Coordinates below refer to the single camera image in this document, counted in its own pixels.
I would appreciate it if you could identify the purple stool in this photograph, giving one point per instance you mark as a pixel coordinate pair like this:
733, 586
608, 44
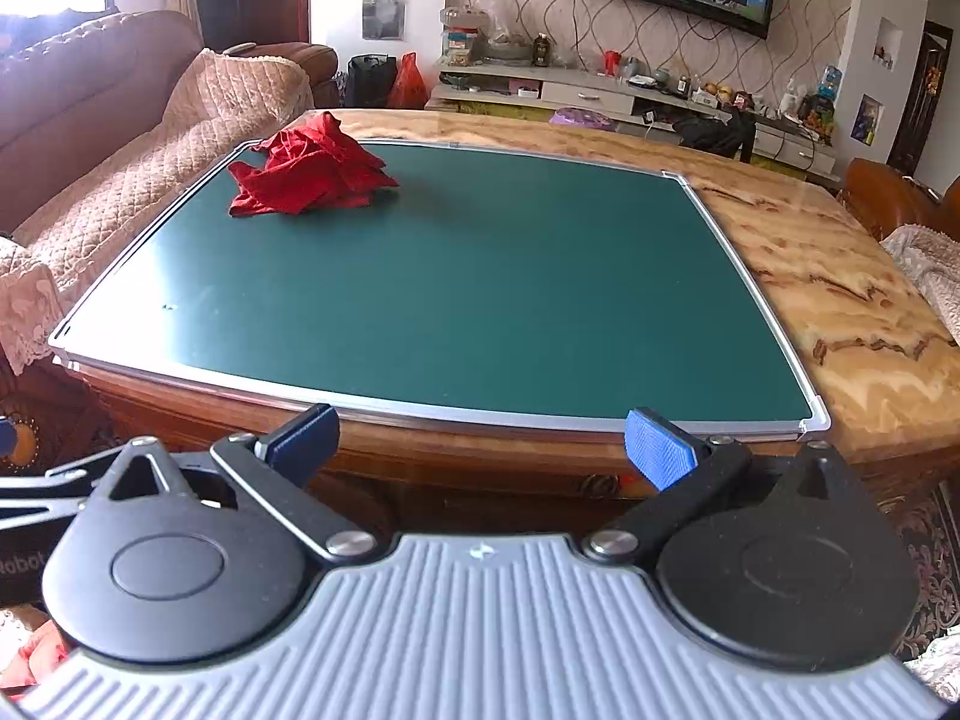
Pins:
577, 118

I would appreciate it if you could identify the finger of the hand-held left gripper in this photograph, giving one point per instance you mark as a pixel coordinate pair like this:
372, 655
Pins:
45, 499

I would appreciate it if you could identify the red sweater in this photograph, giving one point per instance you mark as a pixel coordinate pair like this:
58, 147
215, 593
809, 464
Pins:
315, 165

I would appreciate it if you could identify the colourful toy box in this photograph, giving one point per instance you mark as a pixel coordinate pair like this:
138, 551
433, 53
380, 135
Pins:
827, 101

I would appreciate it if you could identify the clear plastic container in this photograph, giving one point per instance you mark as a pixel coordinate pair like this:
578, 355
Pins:
461, 37

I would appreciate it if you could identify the red plastic bag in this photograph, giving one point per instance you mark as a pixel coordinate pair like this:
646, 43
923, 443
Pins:
409, 86

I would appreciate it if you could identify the brown armchair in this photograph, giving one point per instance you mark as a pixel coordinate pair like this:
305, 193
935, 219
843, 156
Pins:
892, 199

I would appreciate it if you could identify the small wall poster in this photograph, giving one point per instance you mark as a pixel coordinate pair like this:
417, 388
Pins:
868, 120

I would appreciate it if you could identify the beige lace armchair cover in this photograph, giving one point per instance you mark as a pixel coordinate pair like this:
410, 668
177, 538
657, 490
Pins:
926, 270

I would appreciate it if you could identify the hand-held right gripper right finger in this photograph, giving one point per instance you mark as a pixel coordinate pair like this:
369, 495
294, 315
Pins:
664, 454

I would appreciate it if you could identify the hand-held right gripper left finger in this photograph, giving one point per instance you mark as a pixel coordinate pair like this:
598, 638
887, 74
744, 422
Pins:
304, 439

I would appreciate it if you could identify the grey television cabinet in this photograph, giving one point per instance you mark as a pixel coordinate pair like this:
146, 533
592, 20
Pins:
585, 94

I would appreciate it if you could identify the black bag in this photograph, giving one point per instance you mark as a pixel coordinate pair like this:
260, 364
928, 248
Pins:
369, 82

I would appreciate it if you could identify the brown leather sofa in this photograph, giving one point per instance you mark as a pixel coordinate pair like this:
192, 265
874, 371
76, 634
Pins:
75, 105

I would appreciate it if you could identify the black backpack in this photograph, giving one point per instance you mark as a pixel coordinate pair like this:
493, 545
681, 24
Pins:
712, 135

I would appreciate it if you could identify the grey wall picture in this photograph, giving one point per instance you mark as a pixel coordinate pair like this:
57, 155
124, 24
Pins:
384, 11

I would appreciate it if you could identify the dark bottle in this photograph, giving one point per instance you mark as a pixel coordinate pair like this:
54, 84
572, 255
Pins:
541, 51

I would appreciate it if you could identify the red cup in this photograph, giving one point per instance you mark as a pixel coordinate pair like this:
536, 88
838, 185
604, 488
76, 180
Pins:
613, 64

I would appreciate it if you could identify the grey remote control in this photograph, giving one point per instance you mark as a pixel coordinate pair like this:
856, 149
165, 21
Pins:
240, 48

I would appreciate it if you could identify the green board with metal frame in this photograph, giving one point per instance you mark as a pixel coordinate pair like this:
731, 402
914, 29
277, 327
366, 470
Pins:
450, 277

